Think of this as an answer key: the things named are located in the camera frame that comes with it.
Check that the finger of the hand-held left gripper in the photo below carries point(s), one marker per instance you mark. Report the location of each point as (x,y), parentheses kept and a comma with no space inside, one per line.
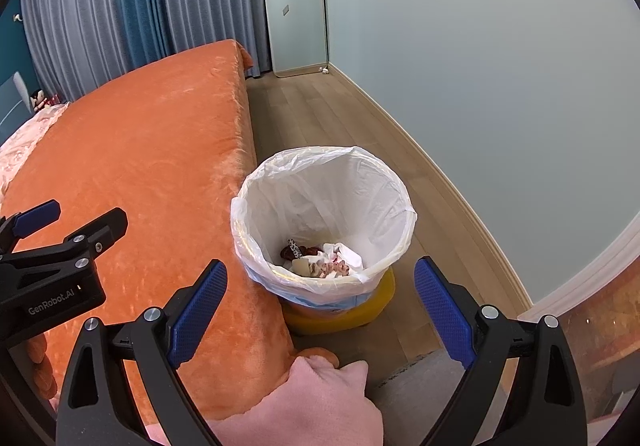
(37,216)
(102,226)

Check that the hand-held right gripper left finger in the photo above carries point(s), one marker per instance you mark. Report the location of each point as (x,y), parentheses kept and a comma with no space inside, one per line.
(197,316)

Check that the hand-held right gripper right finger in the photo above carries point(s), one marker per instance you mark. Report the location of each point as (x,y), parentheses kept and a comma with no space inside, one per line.
(445,313)

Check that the dark red scrunchie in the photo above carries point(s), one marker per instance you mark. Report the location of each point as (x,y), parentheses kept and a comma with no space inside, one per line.
(287,254)

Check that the white plastic packet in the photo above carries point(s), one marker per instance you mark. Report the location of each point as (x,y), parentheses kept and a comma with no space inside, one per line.
(342,256)

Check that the black and white patterned scrunchie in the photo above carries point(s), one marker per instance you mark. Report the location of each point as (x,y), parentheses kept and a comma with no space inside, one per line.
(296,248)

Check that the pink scrunchie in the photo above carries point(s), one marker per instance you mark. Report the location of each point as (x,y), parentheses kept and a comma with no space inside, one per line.
(330,270)

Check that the white-lined yellow trash bin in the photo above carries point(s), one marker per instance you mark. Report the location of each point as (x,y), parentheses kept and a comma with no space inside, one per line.
(320,196)

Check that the pink quilt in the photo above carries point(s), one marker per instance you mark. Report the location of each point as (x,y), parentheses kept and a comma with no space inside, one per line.
(25,145)

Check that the grey floor mat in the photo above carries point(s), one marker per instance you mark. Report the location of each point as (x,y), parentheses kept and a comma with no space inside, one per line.
(415,396)

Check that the orange bed blanket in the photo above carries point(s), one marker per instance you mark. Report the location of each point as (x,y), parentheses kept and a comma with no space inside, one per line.
(150,150)

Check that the blue padded headboard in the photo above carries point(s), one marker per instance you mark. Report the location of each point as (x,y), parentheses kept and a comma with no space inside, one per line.
(10,105)

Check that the small doll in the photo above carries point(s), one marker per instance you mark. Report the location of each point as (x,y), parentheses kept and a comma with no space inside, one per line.
(37,100)

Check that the person's pink fleece clothing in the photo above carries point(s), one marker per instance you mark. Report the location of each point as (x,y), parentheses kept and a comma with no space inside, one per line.
(310,406)

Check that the standing floor mirror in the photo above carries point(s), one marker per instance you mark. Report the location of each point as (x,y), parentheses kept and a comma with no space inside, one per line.
(295,0)

